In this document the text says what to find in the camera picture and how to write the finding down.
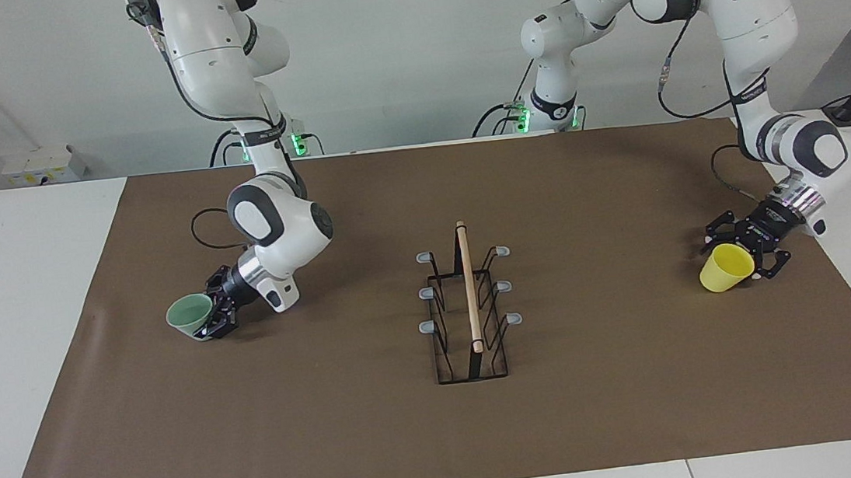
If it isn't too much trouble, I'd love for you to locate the white cardboard box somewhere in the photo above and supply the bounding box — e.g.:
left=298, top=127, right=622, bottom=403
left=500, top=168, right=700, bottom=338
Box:
left=0, top=141, right=89, bottom=189

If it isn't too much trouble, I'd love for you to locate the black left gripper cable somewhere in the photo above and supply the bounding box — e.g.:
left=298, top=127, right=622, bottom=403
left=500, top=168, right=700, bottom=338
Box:
left=709, top=141, right=765, bottom=209

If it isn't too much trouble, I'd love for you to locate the mint green plastic cup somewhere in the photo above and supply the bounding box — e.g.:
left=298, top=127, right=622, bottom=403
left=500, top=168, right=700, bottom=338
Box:
left=164, top=292, right=218, bottom=341

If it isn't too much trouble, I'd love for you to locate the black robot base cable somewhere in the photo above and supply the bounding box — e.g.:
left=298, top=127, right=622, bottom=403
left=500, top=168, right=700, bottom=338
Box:
left=465, top=57, right=542, bottom=139
left=206, top=120, right=325, bottom=169

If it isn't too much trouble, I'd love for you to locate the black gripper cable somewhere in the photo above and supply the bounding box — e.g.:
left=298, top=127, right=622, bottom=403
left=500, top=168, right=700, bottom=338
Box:
left=709, top=141, right=765, bottom=209
left=190, top=205, right=249, bottom=254

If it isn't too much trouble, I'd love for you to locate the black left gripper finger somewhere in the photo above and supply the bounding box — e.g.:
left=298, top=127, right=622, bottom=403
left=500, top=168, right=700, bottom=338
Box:
left=751, top=245, right=793, bottom=282
left=704, top=210, right=750, bottom=244

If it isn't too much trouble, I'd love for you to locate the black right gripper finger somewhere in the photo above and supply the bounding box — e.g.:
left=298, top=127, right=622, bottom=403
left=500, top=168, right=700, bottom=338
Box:
left=193, top=304, right=241, bottom=342
left=202, top=266, right=232, bottom=294

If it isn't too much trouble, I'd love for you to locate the wooden rod rack handle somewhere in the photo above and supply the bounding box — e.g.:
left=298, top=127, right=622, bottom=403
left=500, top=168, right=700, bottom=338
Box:
left=455, top=220, right=485, bottom=355

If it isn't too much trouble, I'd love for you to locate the yellow plastic cup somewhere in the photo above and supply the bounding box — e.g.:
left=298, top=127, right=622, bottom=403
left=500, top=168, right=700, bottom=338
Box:
left=697, top=240, right=758, bottom=296

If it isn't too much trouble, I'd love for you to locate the brown paper table mat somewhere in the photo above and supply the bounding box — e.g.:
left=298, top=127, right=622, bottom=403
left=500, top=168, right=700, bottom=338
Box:
left=0, top=104, right=851, bottom=478

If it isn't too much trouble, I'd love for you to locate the black wire cup rack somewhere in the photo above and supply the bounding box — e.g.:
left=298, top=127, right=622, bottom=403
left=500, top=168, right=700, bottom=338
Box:
left=410, top=216, right=528, bottom=386

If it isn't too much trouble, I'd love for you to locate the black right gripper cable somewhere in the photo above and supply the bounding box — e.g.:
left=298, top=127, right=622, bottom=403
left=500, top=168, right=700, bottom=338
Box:
left=190, top=205, right=249, bottom=254

